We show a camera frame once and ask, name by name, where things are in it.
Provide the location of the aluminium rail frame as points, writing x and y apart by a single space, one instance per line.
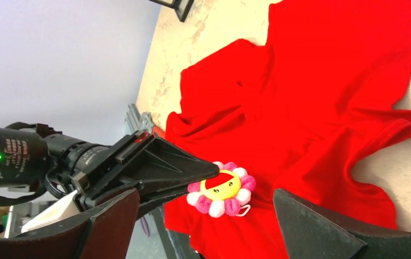
136 121

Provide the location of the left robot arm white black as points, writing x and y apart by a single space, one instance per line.
36 159

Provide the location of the black square frame stand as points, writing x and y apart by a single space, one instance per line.
181 7

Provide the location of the red t-shirt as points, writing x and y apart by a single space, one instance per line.
297 113

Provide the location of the pink flower brooch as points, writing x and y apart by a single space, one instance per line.
228 193

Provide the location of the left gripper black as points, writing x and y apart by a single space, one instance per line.
158 170

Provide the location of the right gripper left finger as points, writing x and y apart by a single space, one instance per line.
101 232

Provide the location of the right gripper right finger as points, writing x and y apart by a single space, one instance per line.
310 231

